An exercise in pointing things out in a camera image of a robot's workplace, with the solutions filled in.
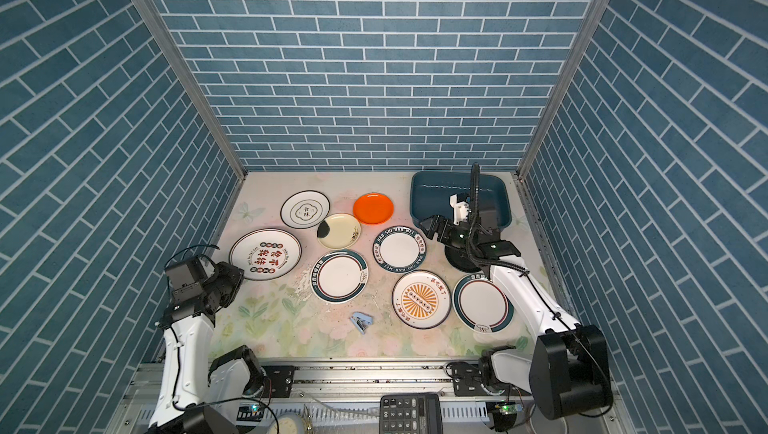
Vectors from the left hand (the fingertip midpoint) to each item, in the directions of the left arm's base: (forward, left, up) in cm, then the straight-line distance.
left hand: (245, 264), depth 81 cm
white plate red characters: (+6, -3, -4) cm, 7 cm away
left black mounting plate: (-25, -13, -12) cm, 31 cm away
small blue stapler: (-12, -32, -10) cm, 36 cm away
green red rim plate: (-8, -67, -13) cm, 69 cm away
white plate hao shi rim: (+11, -43, -12) cm, 46 cm away
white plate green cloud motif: (+28, -9, -11) cm, 32 cm away
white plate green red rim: (+2, -24, -11) cm, 27 cm away
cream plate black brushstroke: (+18, -22, -11) cm, 31 cm away
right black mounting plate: (-27, -59, -10) cm, 66 cm away
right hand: (+8, -50, +8) cm, 51 cm away
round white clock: (-35, -17, -8) cm, 40 cm away
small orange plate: (+28, -34, -11) cm, 46 cm away
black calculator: (-34, -45, -9) cm, 57 cm away
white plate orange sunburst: (-6, -49, -11) cm, 51 cm away
